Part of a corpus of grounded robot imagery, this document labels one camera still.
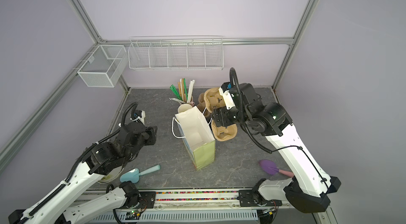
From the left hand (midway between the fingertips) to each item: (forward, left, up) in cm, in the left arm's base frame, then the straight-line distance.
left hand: (153, 130), depth 69 cm
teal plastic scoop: (-12, +15, -25) cm, 31 cm away
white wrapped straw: (+33, -15, -11) cm, 38 cm away
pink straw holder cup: (+28, -16, -16) cm, 36 cm away
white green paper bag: (+9, -18, -26) cm, 33 cm away
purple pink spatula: (-12, -57, -26) cm, 64 cm away
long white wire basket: (+52, -7, +5) cm, 53 cm away
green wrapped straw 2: (+35, -12, -10) cm, 39 cm away
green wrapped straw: (+32, -6, -9) cm, 34 cm away
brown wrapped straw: (+36, -11, -9) cm, 39 cm away
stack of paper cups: (+22, -11, -13) cm, 28 cm away
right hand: (0, -30, +10) cm, 31 cm away
